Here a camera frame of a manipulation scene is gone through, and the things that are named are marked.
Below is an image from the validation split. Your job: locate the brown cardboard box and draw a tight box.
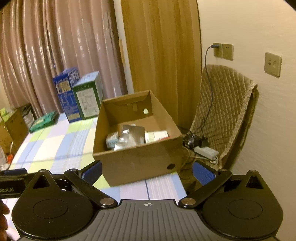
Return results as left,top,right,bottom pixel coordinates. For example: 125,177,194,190
93,90,183,186

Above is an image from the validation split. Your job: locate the silver foil bag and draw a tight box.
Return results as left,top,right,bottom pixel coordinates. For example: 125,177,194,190
114,124,145,151

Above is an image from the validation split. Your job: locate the brown paper bag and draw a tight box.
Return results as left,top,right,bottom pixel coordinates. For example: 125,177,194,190
0,109,28,155

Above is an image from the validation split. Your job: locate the quilted chair cover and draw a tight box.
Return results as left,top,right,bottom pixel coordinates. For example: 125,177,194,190
190,65,257,170

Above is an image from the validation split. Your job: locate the person's hand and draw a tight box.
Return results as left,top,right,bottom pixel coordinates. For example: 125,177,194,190
0,200,10,231

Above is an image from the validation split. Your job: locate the charger cable on wall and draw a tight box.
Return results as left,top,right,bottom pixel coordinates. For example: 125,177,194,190
184,45,220,147

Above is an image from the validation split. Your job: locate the white power strip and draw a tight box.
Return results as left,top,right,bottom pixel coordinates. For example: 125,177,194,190
194,146,219,160

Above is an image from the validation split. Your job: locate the wooden door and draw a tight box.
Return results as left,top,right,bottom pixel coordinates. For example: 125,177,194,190
121,1,202,129

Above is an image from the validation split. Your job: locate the checked tablecloth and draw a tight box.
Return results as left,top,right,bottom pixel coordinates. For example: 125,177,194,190
0,112,188,241

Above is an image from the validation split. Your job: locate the green milk carton box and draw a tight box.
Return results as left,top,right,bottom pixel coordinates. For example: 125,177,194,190
72,71,103,120

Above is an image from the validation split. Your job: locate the blue milk carton box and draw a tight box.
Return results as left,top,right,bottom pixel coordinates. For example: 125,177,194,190
53,67,82,123

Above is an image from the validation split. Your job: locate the small white label box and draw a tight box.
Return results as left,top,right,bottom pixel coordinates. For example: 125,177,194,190
105,132,118,149

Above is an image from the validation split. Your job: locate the pinkish brown curtain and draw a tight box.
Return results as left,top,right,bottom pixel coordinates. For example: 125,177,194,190
1,1,127,116

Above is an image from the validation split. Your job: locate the wall switch plate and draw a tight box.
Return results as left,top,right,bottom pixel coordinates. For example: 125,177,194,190
264,52,282,78

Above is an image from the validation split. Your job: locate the green wet wipes pack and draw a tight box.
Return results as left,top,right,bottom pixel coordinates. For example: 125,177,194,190
29,111,60,133

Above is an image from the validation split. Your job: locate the wall power socket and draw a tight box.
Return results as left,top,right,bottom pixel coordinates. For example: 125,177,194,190
213,43,234,61

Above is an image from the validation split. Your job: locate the white green medicine box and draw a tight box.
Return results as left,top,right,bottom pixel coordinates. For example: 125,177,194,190
144,131,169,143

